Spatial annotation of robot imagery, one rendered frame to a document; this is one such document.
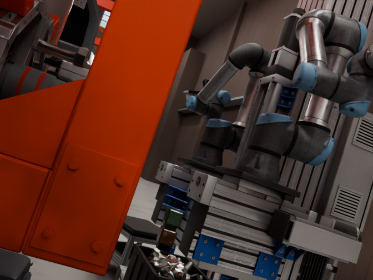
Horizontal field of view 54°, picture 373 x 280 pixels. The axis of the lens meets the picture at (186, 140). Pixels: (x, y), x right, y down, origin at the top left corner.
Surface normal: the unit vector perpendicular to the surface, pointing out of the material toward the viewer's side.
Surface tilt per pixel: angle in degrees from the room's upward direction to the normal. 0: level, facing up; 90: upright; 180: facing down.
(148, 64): 90
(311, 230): 90
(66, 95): 90
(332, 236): 90
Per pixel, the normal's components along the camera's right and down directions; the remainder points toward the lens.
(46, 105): 0.21, -0.01
